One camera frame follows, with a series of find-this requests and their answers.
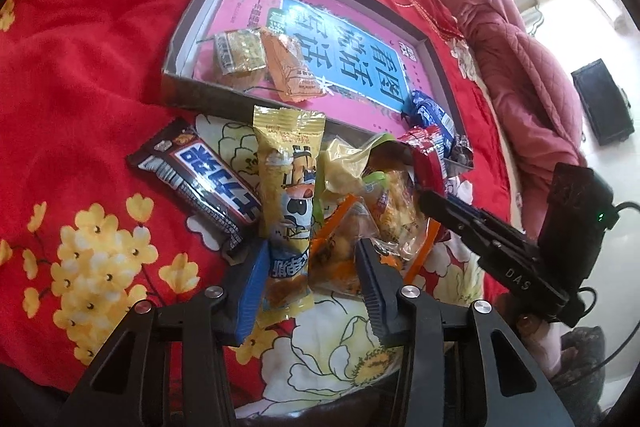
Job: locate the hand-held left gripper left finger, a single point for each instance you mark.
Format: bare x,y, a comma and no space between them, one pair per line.
250,292

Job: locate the pink quilt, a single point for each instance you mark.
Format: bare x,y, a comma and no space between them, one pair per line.
500,57

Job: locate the orange snack packet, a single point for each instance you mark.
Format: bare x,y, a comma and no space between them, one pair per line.
292,67

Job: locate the brown chocolate bar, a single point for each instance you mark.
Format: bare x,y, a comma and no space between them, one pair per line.
200,184

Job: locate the black television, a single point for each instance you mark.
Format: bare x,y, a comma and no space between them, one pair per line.
600,102

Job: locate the person's right hand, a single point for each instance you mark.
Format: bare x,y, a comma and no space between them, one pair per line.
535,337

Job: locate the small dark round cookie packet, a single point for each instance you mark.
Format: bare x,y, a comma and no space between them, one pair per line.
462,154

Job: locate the red floral blanket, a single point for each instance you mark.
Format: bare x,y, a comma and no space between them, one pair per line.
100,32

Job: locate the clear yellow cookie packet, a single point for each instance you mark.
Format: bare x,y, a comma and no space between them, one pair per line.
237,52

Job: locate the yellow cartoon snack packet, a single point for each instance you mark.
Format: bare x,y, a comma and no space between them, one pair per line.
287,187

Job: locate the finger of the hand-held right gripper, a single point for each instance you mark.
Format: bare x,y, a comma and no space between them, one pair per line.
465,232
470,212

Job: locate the clear orange-edged snack packet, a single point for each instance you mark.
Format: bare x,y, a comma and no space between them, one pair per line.
340,247

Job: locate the green and yellow snack packet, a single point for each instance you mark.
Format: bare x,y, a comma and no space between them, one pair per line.
350,162

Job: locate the red snack packet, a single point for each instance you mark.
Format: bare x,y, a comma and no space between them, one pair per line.
425,152

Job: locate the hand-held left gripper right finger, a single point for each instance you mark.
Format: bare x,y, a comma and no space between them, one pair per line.
375,292

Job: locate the blue cookie packet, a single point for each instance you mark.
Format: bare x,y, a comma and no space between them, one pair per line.
430,114

